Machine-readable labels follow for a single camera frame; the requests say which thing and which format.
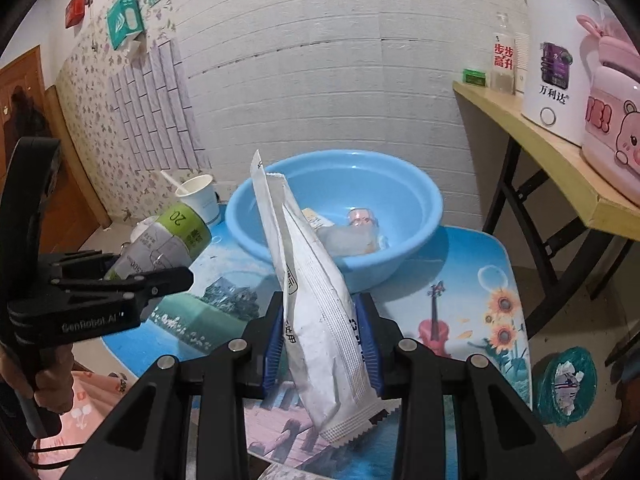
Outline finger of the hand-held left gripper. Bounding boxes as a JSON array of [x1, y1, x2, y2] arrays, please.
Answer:
[[34, 250, 123, 281], [47, 265, 195, 307]]

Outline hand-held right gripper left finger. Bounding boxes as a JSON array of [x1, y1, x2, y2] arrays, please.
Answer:
[[65, 290, 286, 480]]

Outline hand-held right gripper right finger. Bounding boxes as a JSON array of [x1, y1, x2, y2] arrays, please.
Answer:
[[354, 294, 576, 480]]

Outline green and white canister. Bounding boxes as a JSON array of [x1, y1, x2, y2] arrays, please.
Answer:
[[102, 204, 213, 281]]

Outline white packet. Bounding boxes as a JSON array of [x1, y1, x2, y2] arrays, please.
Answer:
[[250, 149, 390, 445]]

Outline clear snack packet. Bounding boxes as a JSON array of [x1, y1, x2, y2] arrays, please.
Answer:
[[362, 227, 392, 255]]

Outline clear plastic bag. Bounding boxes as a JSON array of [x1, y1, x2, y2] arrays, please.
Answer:
[[260, 461, 326, 480], [320, 224, 373, 258]]

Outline pink pig-nose toy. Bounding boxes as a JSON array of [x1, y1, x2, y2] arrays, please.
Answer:
[[347, 207, 378, 228]]

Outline small yellow box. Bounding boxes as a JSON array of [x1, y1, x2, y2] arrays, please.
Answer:
[[300, 207, 336, 231]]

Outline blue plastic basin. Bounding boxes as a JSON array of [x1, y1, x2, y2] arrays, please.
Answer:
[[225, 149, 444, 293]]

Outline picture-printed desktop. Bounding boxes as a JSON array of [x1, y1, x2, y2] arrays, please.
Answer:
[[100, 220, 533, 480]]

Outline person's left hand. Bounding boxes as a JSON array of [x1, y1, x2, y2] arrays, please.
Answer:
[[31, 344, 76, 415]]

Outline wooden door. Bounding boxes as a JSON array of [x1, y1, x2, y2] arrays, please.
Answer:
[[0, 45, 106, 261]]

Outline pink floral cloth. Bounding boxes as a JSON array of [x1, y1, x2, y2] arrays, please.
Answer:
[[30, 370, 151, 480]]

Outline white paper cup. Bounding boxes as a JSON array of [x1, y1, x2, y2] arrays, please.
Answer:
[[180, 174, 221, 227]]

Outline white plastic spoon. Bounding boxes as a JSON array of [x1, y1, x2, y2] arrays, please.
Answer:
[[160, 170, 190, 196]]

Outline crumpled paper waste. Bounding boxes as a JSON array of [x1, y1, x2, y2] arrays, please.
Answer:
[[554, 360, 586, 416]]

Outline green mesh waste basket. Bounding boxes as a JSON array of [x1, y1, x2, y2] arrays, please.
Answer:
[[542, 345, 598, 426]]

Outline green tissue packet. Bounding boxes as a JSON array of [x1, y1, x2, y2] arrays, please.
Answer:
[[107, 0, 146, 51]]

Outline yellow wooden side table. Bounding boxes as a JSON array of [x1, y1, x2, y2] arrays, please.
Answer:
[[452, 80, 640, 361]]

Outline clear bottle with red label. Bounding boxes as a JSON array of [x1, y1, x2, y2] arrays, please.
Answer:
[[490, 12, 517, 95]]

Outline pink cartoon kettle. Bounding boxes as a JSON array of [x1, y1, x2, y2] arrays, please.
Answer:
[[575, 10, 640, 176]]

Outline white electric kettle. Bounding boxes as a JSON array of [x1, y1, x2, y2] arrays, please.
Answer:
[[521, 0, 608, 147]]

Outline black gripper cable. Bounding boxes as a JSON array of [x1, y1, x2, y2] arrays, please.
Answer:
[[27, 440, 83, 471]]

